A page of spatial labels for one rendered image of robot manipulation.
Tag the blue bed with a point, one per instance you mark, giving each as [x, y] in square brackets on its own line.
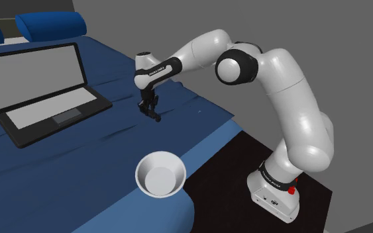
[76, 167]

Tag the white bowl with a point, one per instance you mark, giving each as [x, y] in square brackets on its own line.
[161, 180]

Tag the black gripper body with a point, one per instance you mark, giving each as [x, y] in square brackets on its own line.
[148, 95]

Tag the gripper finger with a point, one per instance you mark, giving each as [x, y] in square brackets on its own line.
[142, 108]
[155, 116]

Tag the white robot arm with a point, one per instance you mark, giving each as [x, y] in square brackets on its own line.
[289, 96]

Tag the black robot stand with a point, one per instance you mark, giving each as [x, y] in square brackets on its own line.
[225, 180]

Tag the black open laptop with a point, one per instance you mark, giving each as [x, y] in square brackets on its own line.
[31, 77]

